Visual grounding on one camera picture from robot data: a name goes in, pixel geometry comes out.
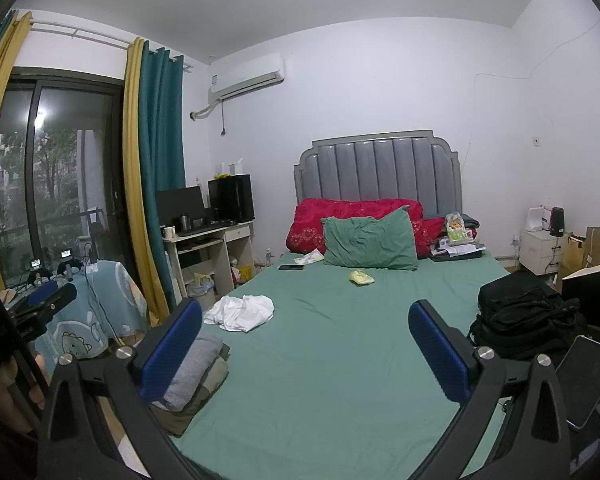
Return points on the black keyboard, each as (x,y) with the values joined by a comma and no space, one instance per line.
(200,231)

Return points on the small yellow cloth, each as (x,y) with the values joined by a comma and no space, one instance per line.
(361,277)

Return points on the pile of books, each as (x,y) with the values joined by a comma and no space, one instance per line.
(455,252)

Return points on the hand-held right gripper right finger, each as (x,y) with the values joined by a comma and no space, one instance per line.
(440,355)

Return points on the small camera with screen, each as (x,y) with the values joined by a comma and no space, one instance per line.
(66,256)
(35,265)

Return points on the black computer monitor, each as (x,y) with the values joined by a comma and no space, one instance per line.
(180,205)

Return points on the curtain rod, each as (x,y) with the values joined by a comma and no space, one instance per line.
(90,35)

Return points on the bed with green sheet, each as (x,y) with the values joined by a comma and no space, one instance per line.
(330,360)

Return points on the printed blanket on chair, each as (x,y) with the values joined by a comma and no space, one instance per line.
(95,320)

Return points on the large smartphone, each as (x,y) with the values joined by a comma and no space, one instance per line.
(587,380)

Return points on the white air conditioner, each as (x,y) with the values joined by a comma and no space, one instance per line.
(247,75)

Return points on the white mug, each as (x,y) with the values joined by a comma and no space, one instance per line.
(168,233)

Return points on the brown paper bag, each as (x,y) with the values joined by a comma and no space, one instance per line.
(576,255)

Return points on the red quilt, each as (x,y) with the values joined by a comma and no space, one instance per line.
(310,225)

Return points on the white appliance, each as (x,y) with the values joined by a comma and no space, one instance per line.
(537,217)

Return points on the white tissue box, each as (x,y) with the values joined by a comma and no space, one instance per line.
(238,167)
(223,169)

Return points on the yellow curtain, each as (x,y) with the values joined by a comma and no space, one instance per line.
(132,160)
(2,75)

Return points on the white garment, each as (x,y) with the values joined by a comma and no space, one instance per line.
(240,312)

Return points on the black phone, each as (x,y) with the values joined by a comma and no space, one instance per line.
(291,267)

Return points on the white paper packet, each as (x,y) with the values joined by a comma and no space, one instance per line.
(310,257)

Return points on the light khaki garment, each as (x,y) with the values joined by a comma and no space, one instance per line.
(216,377)

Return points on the dark kettle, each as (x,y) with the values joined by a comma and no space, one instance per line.
(184,221)

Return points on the black backpack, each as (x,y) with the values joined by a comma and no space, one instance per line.
(525,315)

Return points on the white nightstand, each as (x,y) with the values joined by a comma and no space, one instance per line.
(540,252)

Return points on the grey sweatshirt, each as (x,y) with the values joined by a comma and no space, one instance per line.
(195,365)

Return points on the white computer desk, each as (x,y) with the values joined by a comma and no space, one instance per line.
(237,240)

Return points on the grey padded headboard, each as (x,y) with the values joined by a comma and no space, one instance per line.
(380,170)

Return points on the person's left hand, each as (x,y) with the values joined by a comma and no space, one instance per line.
(0,402)

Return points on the green pillow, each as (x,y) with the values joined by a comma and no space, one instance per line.
(370,242)

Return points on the colourful snack bag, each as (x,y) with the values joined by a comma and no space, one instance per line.
(455,227)

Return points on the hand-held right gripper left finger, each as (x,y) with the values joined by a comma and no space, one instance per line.
(172,350)

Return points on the glass balcony door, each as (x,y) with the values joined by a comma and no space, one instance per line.
(55,170)

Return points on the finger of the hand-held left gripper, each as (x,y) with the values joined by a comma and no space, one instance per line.
(42,293)
(55,305)

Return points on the teal curtain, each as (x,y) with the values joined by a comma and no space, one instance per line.
(162,135)
(0,35)

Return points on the olive zippered garment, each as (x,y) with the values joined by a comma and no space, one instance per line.
(182,420)

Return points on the black computer tower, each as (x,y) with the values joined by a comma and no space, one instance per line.
(232,199)

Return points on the black humidifier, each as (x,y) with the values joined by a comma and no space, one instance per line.
(556,222)

